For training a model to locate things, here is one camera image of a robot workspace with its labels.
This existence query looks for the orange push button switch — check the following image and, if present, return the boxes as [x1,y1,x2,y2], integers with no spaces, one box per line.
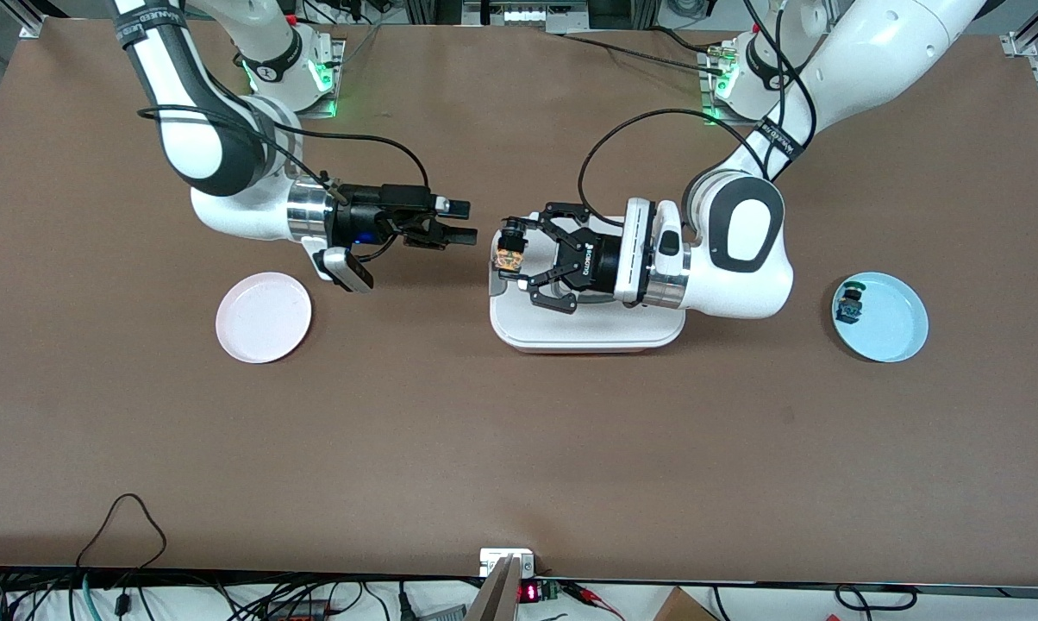
[495,223,528,281]

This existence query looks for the white lunch box grey clips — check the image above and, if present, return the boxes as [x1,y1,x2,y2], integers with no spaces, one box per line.
[489,216,687,354]

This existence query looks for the pink round plate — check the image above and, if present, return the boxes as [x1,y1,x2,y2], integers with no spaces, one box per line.
[216,273,313,364]

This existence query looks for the small white box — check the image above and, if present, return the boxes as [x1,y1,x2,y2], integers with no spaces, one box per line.
[479,549,537,577]

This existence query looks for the light blue round plate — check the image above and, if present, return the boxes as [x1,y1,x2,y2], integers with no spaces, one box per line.
[832,273,929,363]

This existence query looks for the red clip lead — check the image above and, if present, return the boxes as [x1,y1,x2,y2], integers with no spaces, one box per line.
[562,580,625,620]

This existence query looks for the grey brown mounting bar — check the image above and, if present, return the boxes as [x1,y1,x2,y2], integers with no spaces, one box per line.
[466,555,522,621]

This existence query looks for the brown cardboard box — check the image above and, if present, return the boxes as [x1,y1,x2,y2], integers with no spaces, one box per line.
[653,586,720,621]

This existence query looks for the black right arm connector cable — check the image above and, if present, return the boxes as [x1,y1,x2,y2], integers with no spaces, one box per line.
[137,105,345,205]

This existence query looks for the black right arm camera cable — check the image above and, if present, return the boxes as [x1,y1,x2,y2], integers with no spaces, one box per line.
[269,121,431,260]

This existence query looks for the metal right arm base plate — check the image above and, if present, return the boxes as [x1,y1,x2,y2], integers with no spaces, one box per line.
[247,39,347,119]

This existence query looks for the black base supply cable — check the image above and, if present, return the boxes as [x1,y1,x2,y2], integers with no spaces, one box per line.
[560,33,728,77]
[653,26,718,54]

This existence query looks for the aluminium frame rack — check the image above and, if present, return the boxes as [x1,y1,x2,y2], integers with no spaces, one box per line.
[403,0,658,35]

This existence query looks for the green push button switch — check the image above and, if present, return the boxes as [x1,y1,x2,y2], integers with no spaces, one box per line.
[835,279,866,325]

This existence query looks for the thin black looped cable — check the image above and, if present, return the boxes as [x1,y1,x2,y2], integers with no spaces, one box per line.
[75,493,168,574]

